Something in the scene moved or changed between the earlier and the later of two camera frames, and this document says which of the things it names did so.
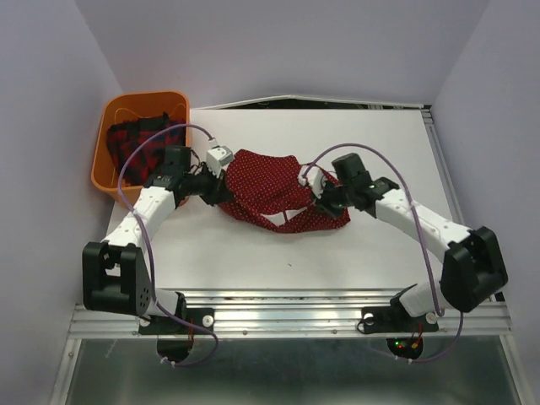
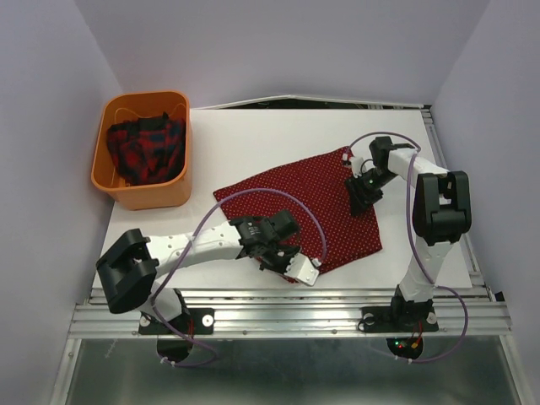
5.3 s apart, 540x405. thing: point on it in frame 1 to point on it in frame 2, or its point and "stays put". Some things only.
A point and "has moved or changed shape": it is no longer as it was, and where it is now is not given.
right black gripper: [322, 203] to [359, 202]
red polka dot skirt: [266, 191] has moved or changed shape
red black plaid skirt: [123, 137] stays put
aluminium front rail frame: [283, 314] stays put
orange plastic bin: [127, 106] stays put
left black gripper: [218, 191] to [290, 252]
